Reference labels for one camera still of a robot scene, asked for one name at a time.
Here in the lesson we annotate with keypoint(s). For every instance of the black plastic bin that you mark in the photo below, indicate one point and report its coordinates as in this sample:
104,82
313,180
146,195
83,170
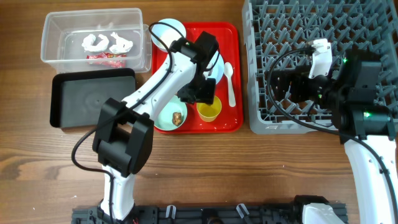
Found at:
77,97

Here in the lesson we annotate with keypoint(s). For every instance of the clear plastic bin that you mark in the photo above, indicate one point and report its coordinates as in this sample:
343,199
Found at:
69,36

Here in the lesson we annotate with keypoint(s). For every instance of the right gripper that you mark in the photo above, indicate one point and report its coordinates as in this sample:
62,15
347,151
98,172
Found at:
299,77

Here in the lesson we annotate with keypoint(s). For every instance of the white plastic spoon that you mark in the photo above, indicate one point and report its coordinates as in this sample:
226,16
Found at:
228,72

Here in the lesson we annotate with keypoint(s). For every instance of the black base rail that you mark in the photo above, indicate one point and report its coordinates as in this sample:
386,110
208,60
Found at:
151,214

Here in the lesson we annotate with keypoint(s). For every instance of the light blue plate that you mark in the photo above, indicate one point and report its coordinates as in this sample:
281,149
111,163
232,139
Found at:
218,68

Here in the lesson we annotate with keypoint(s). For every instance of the mint green bowl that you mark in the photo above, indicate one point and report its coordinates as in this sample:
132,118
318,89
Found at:
164,119

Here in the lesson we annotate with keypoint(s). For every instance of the yellow plastic cup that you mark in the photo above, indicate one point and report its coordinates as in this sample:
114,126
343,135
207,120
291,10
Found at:
209,113

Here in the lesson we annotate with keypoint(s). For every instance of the red serving tray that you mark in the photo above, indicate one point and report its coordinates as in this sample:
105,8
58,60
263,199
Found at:
231,118

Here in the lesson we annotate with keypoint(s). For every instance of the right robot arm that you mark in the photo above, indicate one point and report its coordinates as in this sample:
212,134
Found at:
366,130

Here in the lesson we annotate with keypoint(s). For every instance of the light blue rice bowl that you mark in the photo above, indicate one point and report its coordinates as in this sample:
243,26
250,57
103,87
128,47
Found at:
158,29

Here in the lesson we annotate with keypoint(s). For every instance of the grey dishwasher rack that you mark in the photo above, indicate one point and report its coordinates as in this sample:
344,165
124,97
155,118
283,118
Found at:
274,30

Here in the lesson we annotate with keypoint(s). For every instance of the white tissue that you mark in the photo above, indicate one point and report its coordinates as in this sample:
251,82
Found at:
121,46

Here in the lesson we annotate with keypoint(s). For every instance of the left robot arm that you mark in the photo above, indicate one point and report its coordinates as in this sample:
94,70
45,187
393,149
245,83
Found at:
124,136

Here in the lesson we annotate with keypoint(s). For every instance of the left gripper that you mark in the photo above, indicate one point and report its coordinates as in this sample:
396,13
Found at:
206,97

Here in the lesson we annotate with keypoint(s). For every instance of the brown food scrap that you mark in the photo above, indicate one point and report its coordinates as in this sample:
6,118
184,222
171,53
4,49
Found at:
177,118

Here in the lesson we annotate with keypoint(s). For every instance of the red snack wrapper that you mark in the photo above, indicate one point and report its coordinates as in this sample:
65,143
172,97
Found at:
107,59

